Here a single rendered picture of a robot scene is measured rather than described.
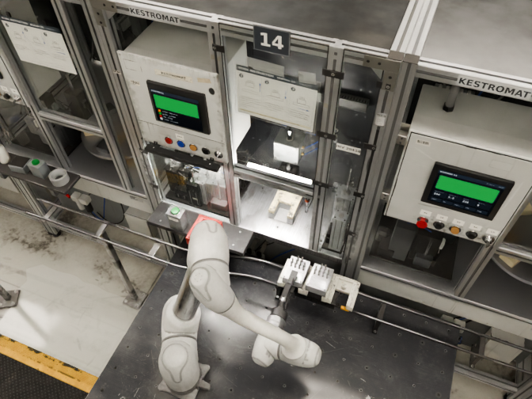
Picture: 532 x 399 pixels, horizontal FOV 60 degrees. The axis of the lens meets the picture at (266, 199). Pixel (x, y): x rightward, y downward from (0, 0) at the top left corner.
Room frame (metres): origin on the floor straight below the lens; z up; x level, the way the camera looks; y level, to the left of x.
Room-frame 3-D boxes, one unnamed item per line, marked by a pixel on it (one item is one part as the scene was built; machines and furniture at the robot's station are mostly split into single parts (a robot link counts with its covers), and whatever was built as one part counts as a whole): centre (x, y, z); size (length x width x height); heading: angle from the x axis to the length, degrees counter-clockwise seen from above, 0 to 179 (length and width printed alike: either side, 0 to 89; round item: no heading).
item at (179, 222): (1.40, 0.44, 0.97); 0.08 x 0.08 x 0.12; 67
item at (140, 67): (1.56, 0.31, 1.60); 0.42 x 0.29 x 0.46; 67
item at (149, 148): (1.44, 0.37, 1.37); 0.36 x 0.04 x 0.04; 67
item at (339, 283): (1.06, -0.24, 0.84); 0.36 x 0.14 x 0.10; 67
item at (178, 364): (0.71, 0.39, 0.85); 0.18 x 0.16 x 0.22; 5
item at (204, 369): (0.69, 0.37, 0.71); 0.22 x 0.18 x 0.06; 67
